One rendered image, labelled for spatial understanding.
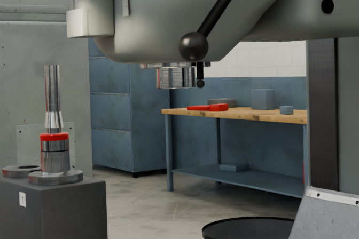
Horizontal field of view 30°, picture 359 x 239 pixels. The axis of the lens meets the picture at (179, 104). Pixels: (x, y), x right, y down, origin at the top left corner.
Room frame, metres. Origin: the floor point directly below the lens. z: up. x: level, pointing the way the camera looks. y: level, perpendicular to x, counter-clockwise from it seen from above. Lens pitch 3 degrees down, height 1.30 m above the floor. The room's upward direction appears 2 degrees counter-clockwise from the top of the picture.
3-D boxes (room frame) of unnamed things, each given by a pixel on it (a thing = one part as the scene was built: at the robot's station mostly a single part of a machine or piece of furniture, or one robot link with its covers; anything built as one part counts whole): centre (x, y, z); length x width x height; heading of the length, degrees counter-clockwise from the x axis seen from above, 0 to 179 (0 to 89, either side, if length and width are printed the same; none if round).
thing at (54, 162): (1.10, 0.21, 1.17); 0.05 x 0.05 x 0.06
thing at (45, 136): (1.10, 0.21, 1.20); 0.05 x 0.05 x 0.01
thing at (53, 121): (1.10, 0.21, 1.26); 0.03 x 0.03 x 0.11
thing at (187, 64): (0.80, 0.00, 1.31); 0.09 x 0.09 x 0.01
